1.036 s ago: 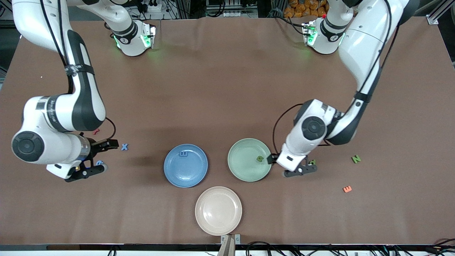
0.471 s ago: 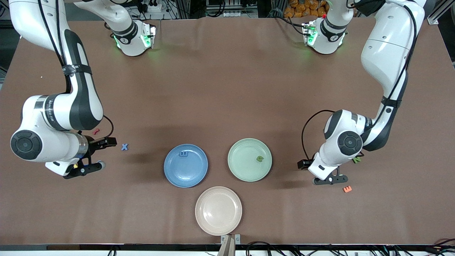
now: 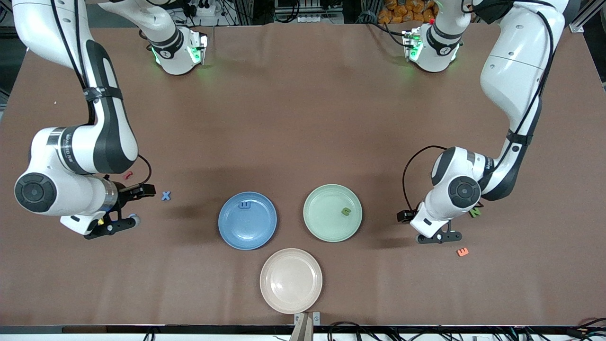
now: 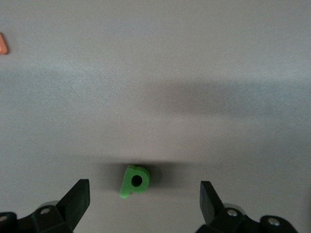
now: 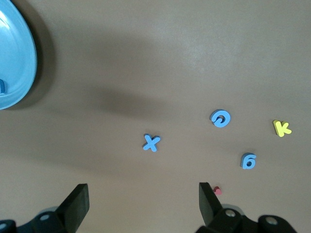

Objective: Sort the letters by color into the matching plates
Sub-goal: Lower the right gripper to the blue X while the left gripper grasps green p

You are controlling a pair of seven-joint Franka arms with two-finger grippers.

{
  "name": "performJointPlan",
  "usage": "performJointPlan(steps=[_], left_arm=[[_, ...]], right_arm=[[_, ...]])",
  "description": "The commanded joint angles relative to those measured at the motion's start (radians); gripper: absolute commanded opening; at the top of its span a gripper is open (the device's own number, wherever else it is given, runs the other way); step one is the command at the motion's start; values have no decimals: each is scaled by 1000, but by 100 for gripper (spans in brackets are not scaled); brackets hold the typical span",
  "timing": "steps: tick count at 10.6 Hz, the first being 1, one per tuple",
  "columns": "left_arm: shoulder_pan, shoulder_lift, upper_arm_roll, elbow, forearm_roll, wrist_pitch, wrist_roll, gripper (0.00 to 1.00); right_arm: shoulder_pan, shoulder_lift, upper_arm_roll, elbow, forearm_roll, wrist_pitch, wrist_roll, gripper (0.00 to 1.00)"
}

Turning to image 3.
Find table cover sheet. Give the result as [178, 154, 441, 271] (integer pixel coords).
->
[0, 21, 606, 327]

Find blue plate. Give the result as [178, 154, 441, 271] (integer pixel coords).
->
[218, 191, 278, 251]

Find aluminium frame profile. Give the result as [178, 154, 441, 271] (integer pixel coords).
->
[570, 0, 598, 33]
[234, 0, 258, 25]

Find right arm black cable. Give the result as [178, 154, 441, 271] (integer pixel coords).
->
[50, 0, 152, 188]

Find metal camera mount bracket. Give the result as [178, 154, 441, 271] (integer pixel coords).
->
[290, 311, 321, 341]

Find black table edge rail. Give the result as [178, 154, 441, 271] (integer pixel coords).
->
[0, 324, 606, 335]

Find heap of orange objects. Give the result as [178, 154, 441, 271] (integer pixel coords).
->
[378, 0, 438, 25]

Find green plate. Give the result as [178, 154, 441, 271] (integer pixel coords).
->
[303, 184, 363, 243]

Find pink beige plate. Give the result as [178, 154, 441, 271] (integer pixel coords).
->
[259, 248, 323, 314]

